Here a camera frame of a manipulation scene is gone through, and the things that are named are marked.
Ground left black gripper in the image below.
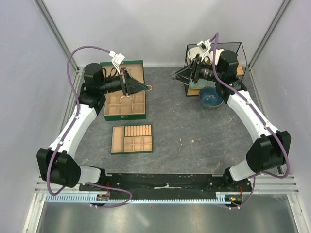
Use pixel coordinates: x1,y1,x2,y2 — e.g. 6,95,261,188
98,67,148,96

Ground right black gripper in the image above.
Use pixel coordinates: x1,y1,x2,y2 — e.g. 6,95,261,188
171,54,223,86

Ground silver pearl bracelet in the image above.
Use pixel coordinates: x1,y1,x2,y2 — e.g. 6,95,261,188
119,95,134,105

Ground green jewelry tray insert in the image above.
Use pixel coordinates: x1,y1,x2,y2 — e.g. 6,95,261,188
111,124,154,154

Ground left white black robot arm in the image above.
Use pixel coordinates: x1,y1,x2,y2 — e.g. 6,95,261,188
36,61,151,191

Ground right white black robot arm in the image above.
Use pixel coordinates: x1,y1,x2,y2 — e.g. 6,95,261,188
173,48,291,191

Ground green open jewelry box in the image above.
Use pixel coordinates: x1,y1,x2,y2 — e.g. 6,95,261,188
104,60,146,121

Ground white ceramic bowl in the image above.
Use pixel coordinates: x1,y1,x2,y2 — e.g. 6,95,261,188
188,47,202,61

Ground blue ceramic bowl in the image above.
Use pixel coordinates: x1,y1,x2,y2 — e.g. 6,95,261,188
199,86,223,110

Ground white scalloped dish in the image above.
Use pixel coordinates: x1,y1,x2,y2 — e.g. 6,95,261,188
210,49,224,65

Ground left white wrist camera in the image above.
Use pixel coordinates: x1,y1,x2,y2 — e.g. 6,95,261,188
109,51,125,74

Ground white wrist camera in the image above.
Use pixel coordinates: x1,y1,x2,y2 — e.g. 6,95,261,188
109,51,125,74
197,40,212,61

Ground black wire shelf rack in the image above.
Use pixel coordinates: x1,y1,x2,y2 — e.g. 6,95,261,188
184,42,247,97

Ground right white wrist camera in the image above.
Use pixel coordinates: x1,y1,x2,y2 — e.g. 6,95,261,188
197,40,212,61

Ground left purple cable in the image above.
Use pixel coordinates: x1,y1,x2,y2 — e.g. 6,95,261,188
46,45,133,209

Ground purple cable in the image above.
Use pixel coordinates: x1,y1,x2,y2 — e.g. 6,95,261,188
210,32,291,210
46,45,133,209

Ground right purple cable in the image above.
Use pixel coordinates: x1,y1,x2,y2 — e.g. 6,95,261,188
210,32,291,210

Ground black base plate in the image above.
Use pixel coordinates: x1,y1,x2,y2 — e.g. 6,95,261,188
79,172,253,203

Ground light blue cable duct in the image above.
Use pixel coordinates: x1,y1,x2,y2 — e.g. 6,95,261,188
45,193,241,204

